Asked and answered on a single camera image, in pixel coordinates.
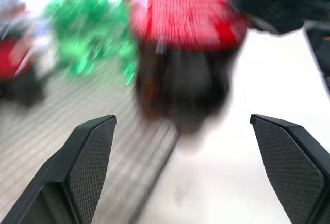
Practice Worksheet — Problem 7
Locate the red and black snack bag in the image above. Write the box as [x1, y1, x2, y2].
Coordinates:
[128, 0, 249, 136]

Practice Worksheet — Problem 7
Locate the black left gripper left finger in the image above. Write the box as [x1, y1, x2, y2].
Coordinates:
[0, 114, 117, 224]

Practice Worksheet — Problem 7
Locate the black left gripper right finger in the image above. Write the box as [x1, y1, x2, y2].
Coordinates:
[249, 114, 330, 224]

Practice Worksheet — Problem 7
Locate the green snack bag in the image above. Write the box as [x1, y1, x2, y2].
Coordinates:
[43, 0, 139, 85]

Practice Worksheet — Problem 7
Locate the red black packet at left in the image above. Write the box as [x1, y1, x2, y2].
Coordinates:
[0, 34, 49, 107]

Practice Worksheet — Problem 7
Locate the grey ribbed tray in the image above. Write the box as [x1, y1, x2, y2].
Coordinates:
[0, 58, 182, 224]

